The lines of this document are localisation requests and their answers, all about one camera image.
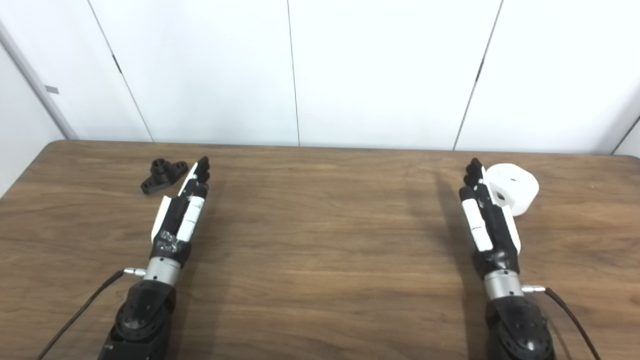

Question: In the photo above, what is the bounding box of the white and black left hand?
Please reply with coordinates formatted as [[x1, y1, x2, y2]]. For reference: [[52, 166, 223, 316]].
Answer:
[[151, 156, 211, 265]]

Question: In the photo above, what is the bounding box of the white and black right hand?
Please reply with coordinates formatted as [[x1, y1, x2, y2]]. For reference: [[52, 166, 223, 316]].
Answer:
[[459, 158, 522, 280]]

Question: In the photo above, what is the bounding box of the black plastic holder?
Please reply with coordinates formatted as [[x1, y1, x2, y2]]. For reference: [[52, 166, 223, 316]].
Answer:
[[140, 158, 189, 195]]

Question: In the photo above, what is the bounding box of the round white plastic piece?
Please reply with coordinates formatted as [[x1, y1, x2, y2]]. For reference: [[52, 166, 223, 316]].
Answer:
[[486, 163, 540, 217]]

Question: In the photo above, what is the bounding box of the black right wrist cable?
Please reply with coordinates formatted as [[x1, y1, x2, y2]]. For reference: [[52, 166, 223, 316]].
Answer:
[[521, 285, 601, 360]]

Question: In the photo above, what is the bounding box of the grey wall trim strip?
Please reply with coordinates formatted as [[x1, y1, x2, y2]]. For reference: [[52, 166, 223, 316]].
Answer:
[[0, 20, 79, 141]]

